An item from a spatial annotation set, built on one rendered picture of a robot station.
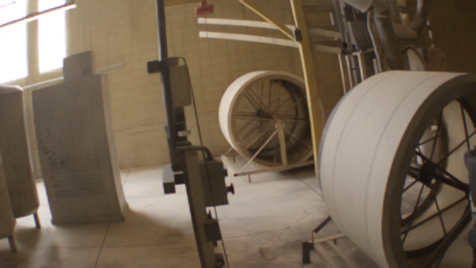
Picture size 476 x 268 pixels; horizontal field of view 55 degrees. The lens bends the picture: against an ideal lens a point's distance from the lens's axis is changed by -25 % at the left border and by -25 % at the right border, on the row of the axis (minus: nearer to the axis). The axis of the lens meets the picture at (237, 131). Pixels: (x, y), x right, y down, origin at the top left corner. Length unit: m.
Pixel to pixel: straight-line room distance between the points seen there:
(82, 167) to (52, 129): 0.77
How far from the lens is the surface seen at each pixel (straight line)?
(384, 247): 3.37
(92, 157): 8.10
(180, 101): 1.99
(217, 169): 1.95
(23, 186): 7.91
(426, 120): 3.32
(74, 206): 8.31
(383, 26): 8.62
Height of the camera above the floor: 1.91
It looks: 6 degrees down
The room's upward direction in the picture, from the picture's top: 8 degrees counter-clockwise
